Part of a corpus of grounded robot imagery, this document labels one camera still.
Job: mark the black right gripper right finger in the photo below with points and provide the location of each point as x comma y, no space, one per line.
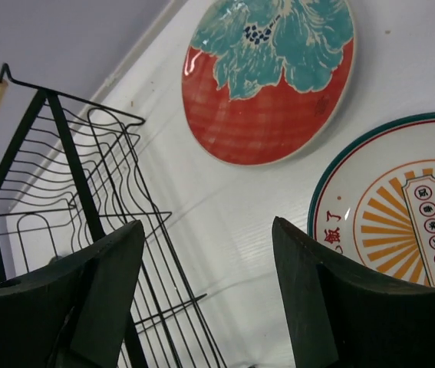
340,313

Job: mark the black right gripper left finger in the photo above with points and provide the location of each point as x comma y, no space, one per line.
73,312

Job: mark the white plate with orange sunburst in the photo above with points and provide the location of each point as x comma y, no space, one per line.
375,202

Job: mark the red plate with teal flower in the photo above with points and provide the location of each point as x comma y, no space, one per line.
262,79

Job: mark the black wire dish rack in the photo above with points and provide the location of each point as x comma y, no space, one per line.
72,174

